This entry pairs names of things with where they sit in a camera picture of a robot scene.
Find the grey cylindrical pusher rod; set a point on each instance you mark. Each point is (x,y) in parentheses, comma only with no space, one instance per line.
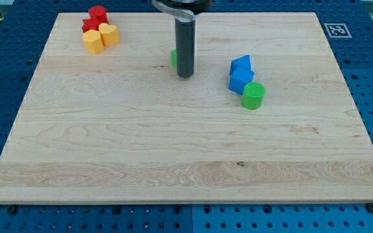
(185,46)

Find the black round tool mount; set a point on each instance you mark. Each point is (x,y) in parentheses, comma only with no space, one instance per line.
(196,6)

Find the green star block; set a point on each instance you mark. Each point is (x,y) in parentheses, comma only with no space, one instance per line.
(173,58)

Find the yellow heart block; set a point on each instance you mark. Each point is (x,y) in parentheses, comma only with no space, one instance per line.
(109,34)

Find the red star block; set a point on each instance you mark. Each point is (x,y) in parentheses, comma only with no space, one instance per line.
(90,24)

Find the silver clamp lever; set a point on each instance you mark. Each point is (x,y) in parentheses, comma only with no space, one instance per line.
(173,11)

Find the blue triangle block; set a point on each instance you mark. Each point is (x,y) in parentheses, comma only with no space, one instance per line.
(244,61)

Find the blue cube block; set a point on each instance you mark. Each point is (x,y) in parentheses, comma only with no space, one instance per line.
(239,78)

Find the red cylinder block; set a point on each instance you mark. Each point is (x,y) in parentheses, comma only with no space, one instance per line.
(99,13)

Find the yellow hexagon block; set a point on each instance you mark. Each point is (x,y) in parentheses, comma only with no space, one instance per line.
(93,42)

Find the green cylinder block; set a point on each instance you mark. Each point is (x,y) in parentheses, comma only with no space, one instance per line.
(253,94)

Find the wooden board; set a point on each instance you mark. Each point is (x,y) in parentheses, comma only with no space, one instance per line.
(121,127)

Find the white fiducial marker tag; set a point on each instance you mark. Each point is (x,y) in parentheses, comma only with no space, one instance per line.
(337,30)

